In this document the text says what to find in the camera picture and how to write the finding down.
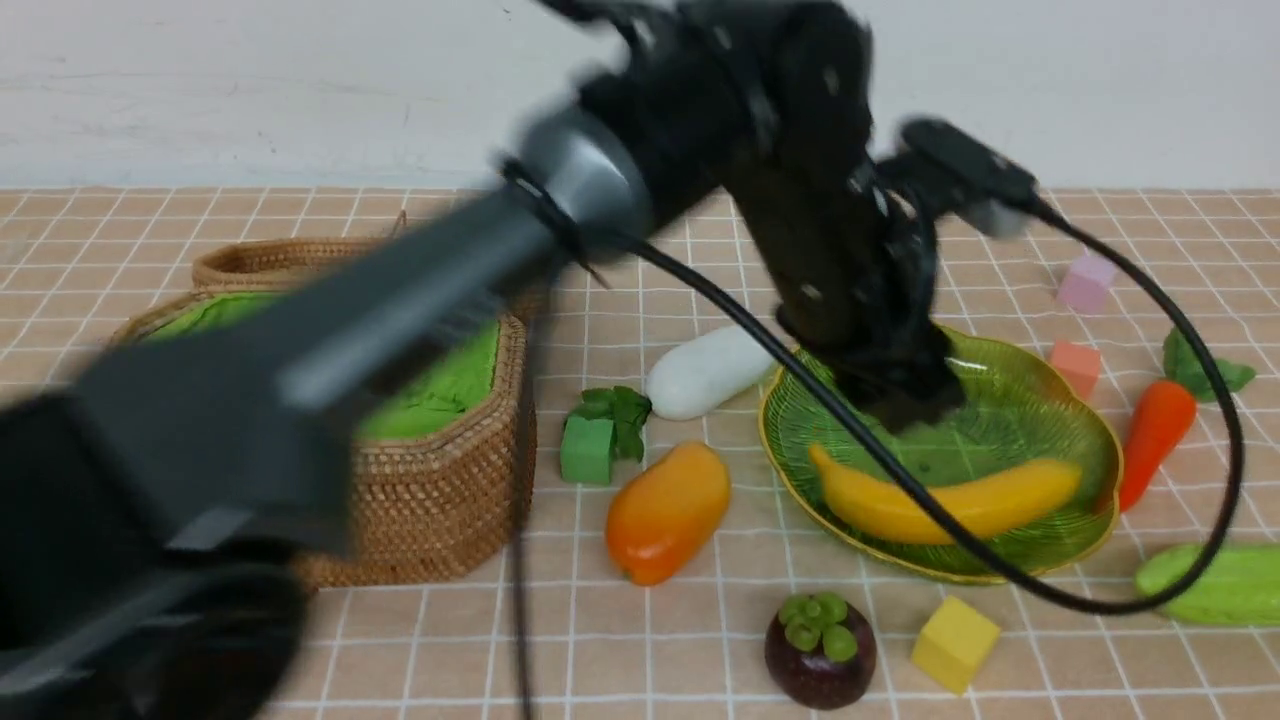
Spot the green glass leaf plate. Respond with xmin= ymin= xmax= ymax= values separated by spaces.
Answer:
xmin=758 ymin=329 xmax=1123 ymax=585

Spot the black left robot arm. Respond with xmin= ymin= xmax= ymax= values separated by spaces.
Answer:
xmin=3 ymin=1 xmax=964 ymax=719

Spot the orange plastic carrot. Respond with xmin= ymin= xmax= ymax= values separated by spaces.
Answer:
xmin=1117 ymin=329 xmax=1215 ymax=512

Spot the pink foam cube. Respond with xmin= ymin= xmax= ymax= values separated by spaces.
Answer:
xmin=1056 ymin=254 xmax=1117 ymax=315

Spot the green plastic cucumber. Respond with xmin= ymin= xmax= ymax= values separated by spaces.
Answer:
xmin=1134 ymin=543 xmax=1279 ymax=626

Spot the woven wicker basket lid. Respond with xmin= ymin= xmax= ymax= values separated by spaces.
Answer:
xmin=191 ymin=210 xmax=410 ymax=292

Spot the white plastic radish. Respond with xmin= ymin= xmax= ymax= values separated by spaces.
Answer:
xmin=645 ymin=325 xmax=774 ymax=421

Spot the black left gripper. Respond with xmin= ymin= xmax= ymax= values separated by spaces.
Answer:
xmin=730 ymin=160 xmax=966 ymax=433

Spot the yellow foam cube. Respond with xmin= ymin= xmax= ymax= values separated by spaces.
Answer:
xmin=910 ymin=596 xmax=1002 ymax=696

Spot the orange foam cube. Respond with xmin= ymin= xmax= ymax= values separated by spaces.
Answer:
xmin=1048 ymin=340 xmax=1102 ymax=400

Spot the woven wicker basket green lining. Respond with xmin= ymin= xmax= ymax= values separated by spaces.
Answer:
xmin=105 ymin=288 xmax=538 ymax=589

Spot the dark purple mangosteen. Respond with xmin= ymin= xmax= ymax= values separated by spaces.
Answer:
xmin=764 ymin=592 xmax=878 ymax=711

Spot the orange yellow plastic mango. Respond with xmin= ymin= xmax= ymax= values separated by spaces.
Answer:
xmin=604 ymin=441 xmax=732 ymax=587

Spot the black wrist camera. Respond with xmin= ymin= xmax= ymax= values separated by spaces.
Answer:
xmin=899 ymin=117 xmax=1039 ymax=240

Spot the yellow plastic banana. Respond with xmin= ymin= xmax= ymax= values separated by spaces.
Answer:
xmin=809 ymin=445 xmax=1083 ymax=546

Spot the green foam cube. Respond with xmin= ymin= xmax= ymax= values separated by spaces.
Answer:
xmin=559 ymin=414 xmax=614 ymax=487

